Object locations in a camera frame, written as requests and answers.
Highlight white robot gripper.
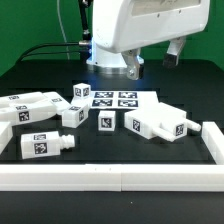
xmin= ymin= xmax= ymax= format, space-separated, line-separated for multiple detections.
xmin=92 ymin=0 xmax=210 ymax=80

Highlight white chair seat part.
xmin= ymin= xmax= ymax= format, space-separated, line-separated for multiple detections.
xmin=124 ymin=102 xmax=201 ymax=142

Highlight white long chair back part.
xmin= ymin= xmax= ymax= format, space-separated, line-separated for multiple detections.
xmin=0 ymin=91 xmax=71 ymax=115

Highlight paper sheet with tags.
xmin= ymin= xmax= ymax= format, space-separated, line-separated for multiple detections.
xmin=70 ymin=90 xmax=162 ymax=111

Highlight small white tagged cube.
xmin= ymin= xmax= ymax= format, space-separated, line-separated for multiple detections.
xmin=98 ymin=110 xmax=116 ymax=131

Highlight rear white tagged cube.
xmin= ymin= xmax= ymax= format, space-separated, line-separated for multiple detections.
xmin=73 ymin=83 xmax=91 ymax=99

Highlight white tagged bar part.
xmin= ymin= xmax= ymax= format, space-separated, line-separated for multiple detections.
xmin=0 ymin=102 xmax=57 ymax=126

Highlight white left fence block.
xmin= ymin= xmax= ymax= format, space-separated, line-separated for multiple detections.
xmin=0 ymin=122 xmax=13 ymax=154

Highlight black cables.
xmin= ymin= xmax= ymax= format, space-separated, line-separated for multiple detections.
xmin=16 ymin=40 xmax=93 ymax=64

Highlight thin white cable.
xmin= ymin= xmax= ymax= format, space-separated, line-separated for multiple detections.
xmin=56 ymin=0 xmax=72 ymax=61

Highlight white front fence rail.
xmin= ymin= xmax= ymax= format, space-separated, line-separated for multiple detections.
xmin=0 ymin=164 xmax=224 ymax=192

